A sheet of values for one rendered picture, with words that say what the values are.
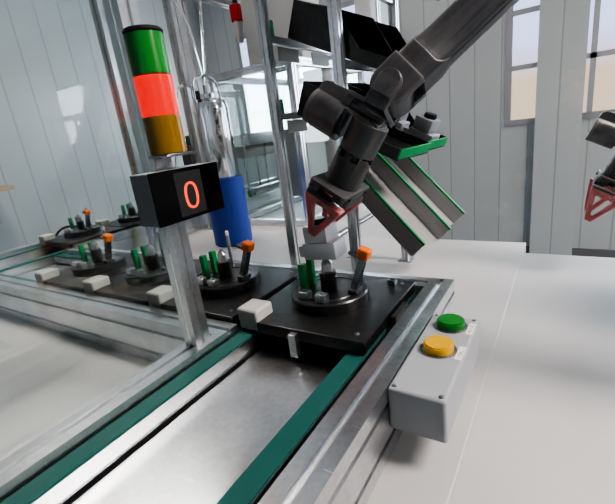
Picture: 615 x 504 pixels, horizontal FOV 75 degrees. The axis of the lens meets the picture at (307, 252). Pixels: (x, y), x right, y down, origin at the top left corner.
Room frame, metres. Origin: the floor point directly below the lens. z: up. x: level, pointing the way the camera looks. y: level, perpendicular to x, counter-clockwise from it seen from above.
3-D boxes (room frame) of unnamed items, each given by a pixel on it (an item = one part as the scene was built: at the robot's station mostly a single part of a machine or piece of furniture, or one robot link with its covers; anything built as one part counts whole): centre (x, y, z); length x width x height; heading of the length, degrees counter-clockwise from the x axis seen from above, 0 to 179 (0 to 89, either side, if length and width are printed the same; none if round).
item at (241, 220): (1.61, 0.30, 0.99); 0.16 x 0.16 x 0.27
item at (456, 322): (0.54, -0.20, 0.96); 0.04 x 0.04 x 0.02
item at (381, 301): (0.67, -0.03, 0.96); 0.24 x 0.24 x 0.02; 56
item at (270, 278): (0.81, 0.18, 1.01); 0.24 x 0.24 x 0.13; 56
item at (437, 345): (0.48, -0.16, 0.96); 0.04 x 0.04 x 0.02
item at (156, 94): (0.58, 0.17, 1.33); 0.05 x 0.05 x 0.05
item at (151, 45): (0.58, 0.17, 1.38); 0.05 x 0.05 x 0.05
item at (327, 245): (0.67, -0.02, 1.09); 0.08 x 0.04 x 0.07; 57
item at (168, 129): (0.58, 0.17, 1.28); 0.05 x 0.05 x 0.05
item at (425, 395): (0.48, -0.16, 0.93); 0.21 x 0.07 x 0.06; 146
